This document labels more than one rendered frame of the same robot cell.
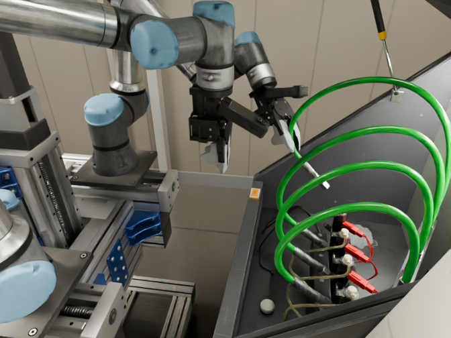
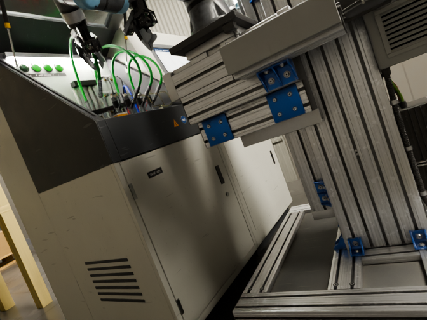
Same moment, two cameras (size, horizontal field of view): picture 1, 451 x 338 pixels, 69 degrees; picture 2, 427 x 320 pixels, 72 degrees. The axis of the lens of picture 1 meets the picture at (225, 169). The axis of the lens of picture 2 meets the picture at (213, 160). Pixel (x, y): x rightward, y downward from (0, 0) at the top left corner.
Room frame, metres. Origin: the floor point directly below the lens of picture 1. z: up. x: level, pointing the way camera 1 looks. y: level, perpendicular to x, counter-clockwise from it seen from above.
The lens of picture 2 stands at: (1.86, 0.59, 0.76)
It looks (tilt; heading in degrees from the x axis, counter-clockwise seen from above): 5 degrees down; 202
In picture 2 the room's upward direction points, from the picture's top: 21 degrees counter-clockwise
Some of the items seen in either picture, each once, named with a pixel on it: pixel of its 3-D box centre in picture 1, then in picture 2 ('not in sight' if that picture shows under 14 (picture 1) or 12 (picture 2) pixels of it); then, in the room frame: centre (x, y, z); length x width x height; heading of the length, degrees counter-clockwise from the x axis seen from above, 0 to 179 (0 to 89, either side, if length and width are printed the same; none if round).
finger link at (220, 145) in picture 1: (221, 143); not in sight; (0.63, 0.01, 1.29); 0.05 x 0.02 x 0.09; 168
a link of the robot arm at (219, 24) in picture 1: (213, 34); not in sight; (0.65, 0.02, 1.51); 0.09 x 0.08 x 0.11; 131
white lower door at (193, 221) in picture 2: not in sight; (200, 213); (0.68, -0.04, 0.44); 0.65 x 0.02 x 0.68; 168
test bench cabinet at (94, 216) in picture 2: not in sight; (161, 229); (0.62, -0.32, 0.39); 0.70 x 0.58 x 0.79; 168
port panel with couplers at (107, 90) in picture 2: not in sight; (112, 93); (0.34, -0.49, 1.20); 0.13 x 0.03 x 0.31; 168
